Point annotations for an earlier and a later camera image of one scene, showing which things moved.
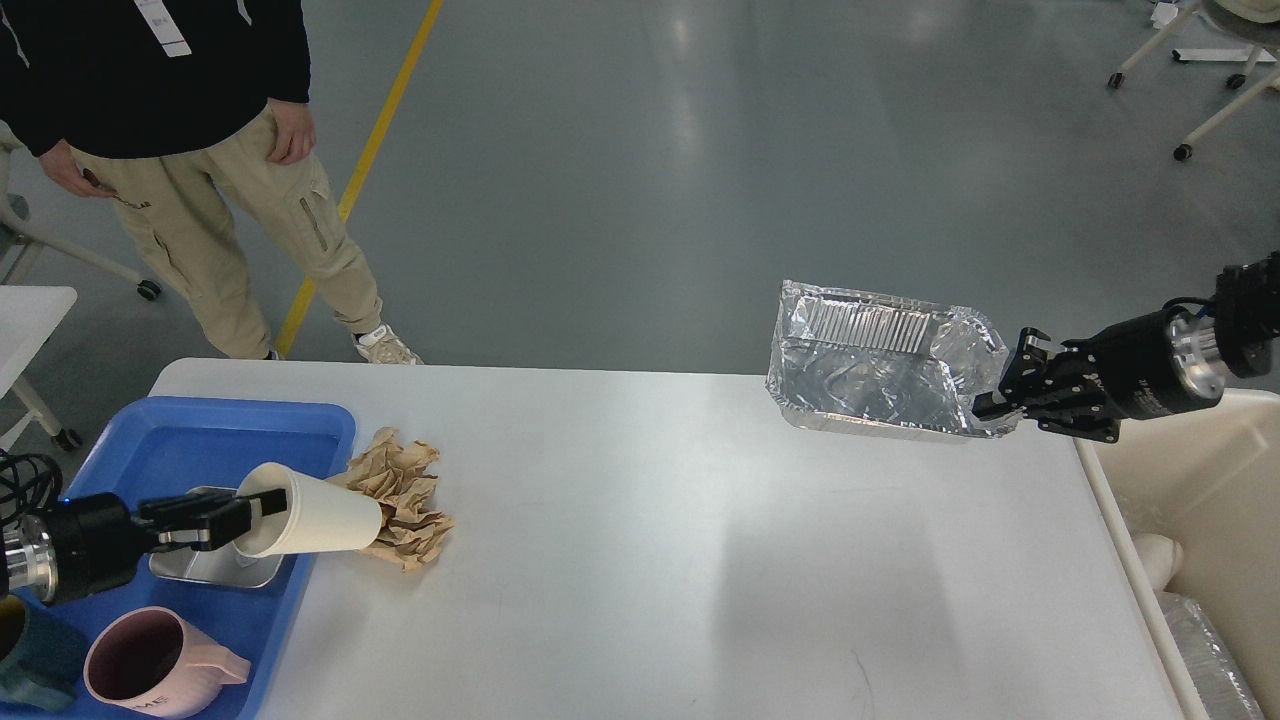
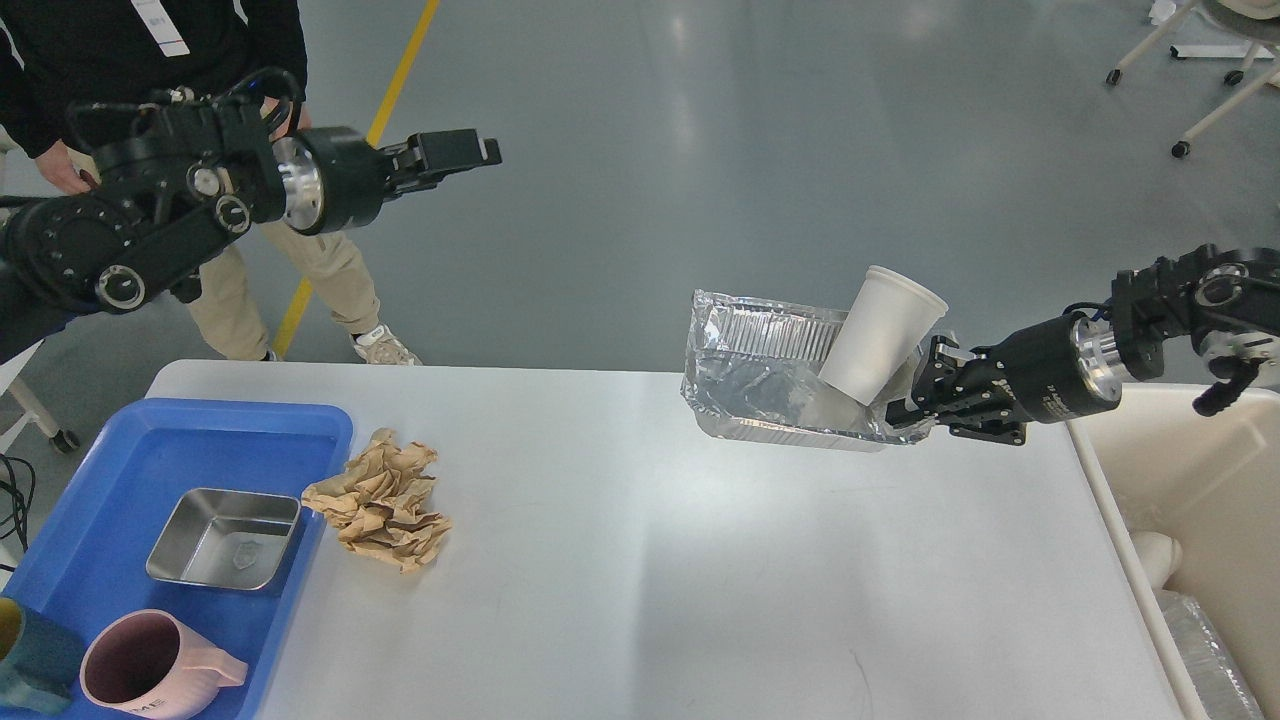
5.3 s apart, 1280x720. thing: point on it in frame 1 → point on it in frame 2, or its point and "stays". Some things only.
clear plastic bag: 1222,690 stays
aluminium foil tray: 859,359 → 754,367
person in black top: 168,106 stays
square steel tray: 226,565 stays
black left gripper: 88,544 → 330,178
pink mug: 147,660 stays
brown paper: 412,528 stays
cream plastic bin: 1208,478 stays
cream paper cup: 320,518 → 885,333
